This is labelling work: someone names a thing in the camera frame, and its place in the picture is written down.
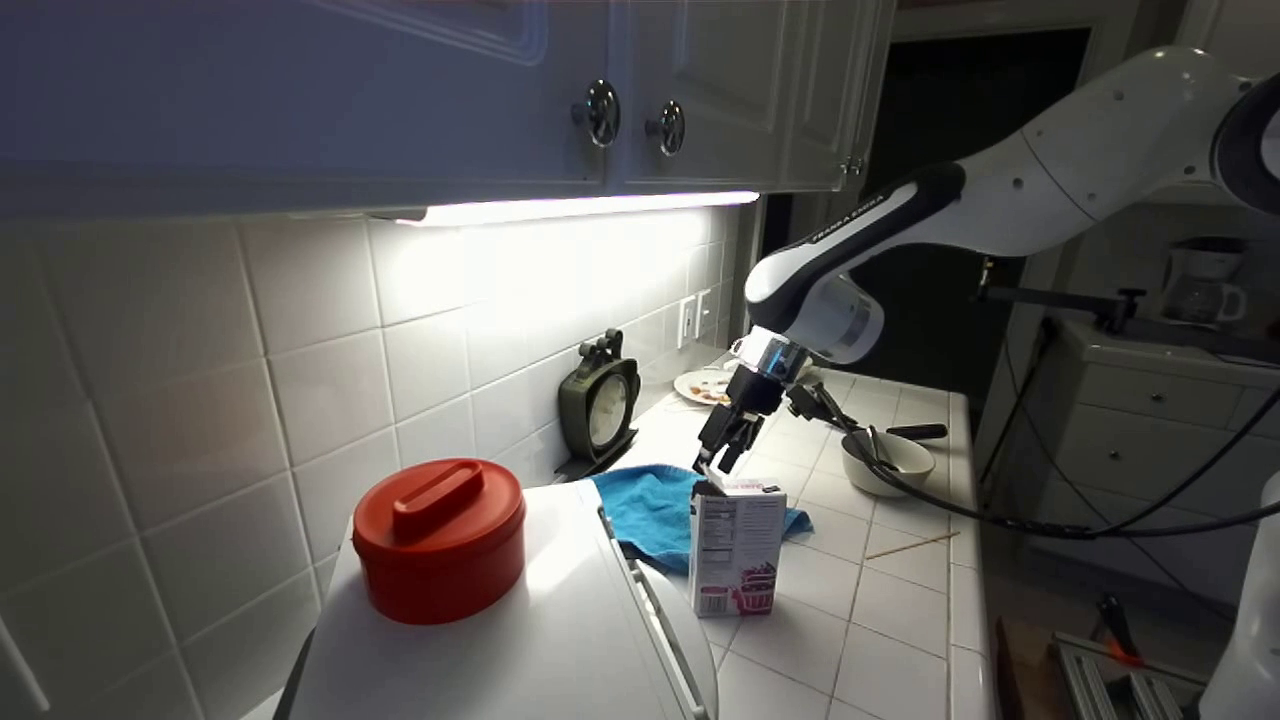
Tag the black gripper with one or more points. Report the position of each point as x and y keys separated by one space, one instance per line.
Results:
x=758 y=398

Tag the white wall switch plate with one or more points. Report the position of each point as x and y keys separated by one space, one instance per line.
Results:
x=707 y=310

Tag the white dinner plate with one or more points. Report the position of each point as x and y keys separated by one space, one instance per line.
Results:
x=703 y=388

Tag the white upper wall cabinet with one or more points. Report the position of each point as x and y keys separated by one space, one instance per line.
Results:
x=335 y=92

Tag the black clamp bar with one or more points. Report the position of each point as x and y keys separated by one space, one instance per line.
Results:
x=1064 y=302

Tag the black vintage alarm clock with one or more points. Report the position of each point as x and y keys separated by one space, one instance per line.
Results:
x=600 y=405

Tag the round metal cabinet knob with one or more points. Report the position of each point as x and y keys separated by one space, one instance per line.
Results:
x=599 y=112
x=664 y=131

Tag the white dresser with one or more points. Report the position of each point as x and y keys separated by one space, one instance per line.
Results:
x=1145 y=441

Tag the under-cabinet light strip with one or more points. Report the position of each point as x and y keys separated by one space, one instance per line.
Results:
x=572 y=211

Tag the white pink carton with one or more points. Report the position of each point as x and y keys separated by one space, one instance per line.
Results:
x=738 y=553

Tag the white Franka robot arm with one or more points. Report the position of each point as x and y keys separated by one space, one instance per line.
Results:
x=1064 y=175

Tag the blue terry cloth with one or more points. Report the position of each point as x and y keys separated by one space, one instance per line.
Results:
x=645 y=514

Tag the grey ceramic bowl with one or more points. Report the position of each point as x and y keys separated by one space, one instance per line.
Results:
x=888 y=467

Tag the white wall outlet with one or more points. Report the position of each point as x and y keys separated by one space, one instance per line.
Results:
x=685 y=320

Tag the white coffee mug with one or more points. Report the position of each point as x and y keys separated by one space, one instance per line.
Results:
x=1200 y=280

